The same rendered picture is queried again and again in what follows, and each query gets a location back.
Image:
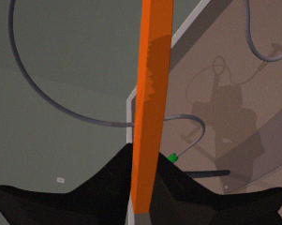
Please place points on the orange handle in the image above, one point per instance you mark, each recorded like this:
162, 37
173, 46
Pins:
154, 61

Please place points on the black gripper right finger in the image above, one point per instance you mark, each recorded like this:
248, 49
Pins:
179, 200

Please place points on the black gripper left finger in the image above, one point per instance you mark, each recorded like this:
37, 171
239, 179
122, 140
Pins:
101, 200

